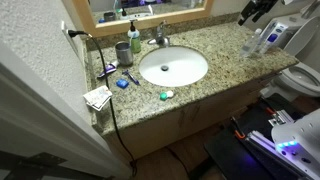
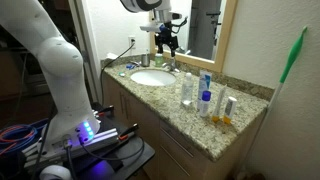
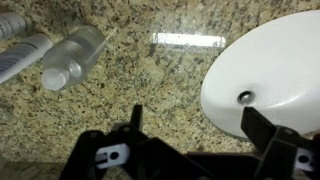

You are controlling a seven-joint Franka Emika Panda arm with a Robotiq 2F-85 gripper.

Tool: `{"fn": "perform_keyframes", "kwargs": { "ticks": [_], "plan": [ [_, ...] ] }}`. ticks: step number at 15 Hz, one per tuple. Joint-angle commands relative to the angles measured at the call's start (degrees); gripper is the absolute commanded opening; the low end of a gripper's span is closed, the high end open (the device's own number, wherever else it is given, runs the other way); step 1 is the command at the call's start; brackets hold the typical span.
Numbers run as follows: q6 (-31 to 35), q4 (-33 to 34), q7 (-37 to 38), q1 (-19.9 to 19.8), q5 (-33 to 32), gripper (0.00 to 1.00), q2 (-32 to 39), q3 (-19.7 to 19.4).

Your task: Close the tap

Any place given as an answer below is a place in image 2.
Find clear plastic bottle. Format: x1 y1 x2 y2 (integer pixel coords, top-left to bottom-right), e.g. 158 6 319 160
181 72 193 105

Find green white broom handle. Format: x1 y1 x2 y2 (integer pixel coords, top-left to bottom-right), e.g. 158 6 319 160
235 25 308 176

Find white paper packets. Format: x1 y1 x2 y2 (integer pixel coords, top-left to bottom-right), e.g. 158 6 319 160
106 53 118 60

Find slim white orange tube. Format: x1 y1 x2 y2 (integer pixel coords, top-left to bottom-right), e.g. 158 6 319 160
212 85 227 123

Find chrome sink faucet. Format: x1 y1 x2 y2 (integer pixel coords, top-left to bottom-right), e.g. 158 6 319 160
162 57 180 73

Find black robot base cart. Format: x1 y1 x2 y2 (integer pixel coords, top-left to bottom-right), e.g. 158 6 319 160
0 118 155 180

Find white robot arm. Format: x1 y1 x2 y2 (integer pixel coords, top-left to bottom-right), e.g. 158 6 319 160
0 0 100 158

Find beige vanity cabinet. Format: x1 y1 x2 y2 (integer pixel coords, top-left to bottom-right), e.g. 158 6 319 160
104 70 267 180

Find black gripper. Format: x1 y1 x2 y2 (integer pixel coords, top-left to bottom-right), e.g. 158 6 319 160
154 31 178 57

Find black power cable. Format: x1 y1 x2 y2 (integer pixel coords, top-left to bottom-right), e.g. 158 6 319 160
99 39 136 108

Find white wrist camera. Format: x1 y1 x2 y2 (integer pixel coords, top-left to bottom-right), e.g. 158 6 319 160
140 10 182 33

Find coiled orange blue cables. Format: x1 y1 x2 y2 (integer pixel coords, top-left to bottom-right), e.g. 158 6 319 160
0 118 49 158

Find blue razor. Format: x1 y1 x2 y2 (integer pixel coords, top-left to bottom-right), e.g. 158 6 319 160
126 64 135 69

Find white wall outlet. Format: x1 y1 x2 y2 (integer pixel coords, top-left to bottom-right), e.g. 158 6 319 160
128 36 136 49

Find wood framed mirror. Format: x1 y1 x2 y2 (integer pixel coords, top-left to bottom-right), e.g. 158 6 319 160
163 0 238 72

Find white oval sink basin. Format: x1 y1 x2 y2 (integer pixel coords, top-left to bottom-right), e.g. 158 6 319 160
130 69 176 86

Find grey metal cup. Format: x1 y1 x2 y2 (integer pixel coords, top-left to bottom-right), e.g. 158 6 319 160
141 54 150 67

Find green soap dispenser bottle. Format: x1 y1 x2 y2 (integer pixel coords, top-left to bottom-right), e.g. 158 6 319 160
155 53 164 67

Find white tube orange cap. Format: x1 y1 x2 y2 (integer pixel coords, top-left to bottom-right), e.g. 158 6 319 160
223 96 237 124

